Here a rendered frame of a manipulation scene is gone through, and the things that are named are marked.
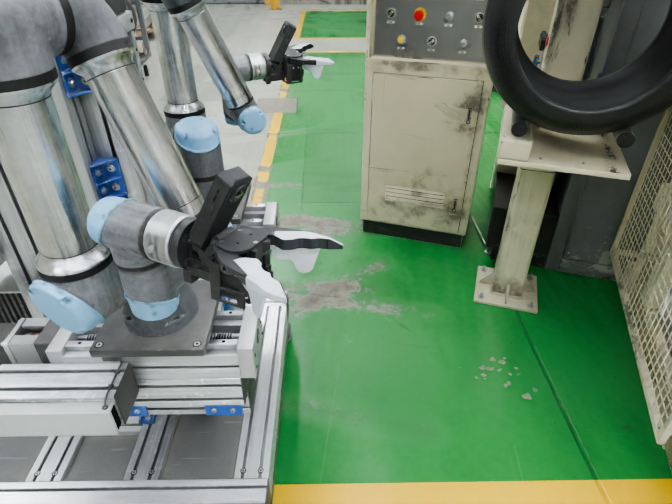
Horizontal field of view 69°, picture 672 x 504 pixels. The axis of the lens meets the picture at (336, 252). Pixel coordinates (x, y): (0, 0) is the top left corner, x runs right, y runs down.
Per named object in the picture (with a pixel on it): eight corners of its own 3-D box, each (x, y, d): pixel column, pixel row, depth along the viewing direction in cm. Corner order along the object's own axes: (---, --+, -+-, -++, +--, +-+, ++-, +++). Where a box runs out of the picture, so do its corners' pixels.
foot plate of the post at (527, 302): (477, 267, 237) (479, 260, 235) (536, 277, 230) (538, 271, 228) (473, 301, 216) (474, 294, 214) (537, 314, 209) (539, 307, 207)
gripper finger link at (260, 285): (287, 335, 55) (257, 294, 62) (288, 290, 52) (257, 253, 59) (261, 342, 54) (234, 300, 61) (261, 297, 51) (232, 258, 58)
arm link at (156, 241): (179, 201, 69) (135, 221, 63) (205, 208, 68) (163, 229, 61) (183, 248, 73) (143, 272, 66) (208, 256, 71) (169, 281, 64)
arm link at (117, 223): (131, 232, 77) (117, 183, 72) (186, 248, 73) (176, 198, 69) (91, 258, 71) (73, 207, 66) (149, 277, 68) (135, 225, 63)
